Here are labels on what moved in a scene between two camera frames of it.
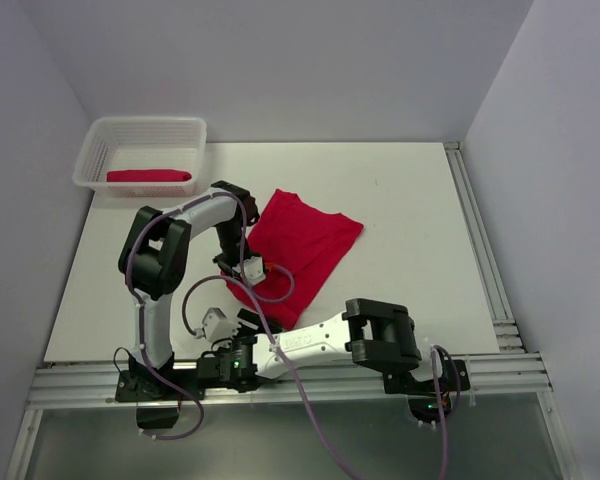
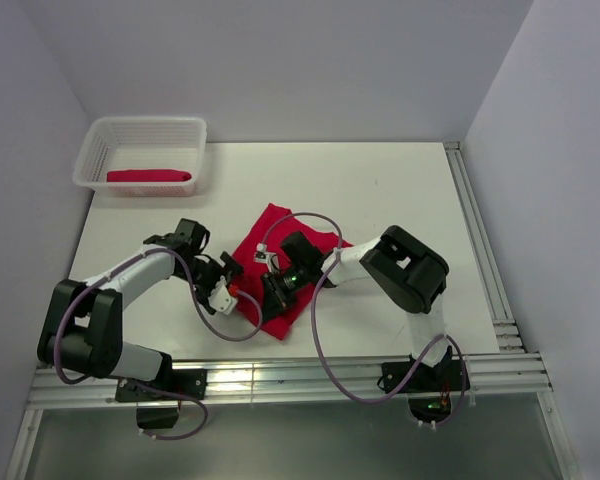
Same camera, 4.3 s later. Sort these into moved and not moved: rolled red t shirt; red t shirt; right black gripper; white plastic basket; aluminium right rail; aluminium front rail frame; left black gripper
Moved: red t shirt; right black gripper; left black gripper
Not moved: rolled red t shirt; aluminium front rail frame; aluminium right rail; white plastic basket
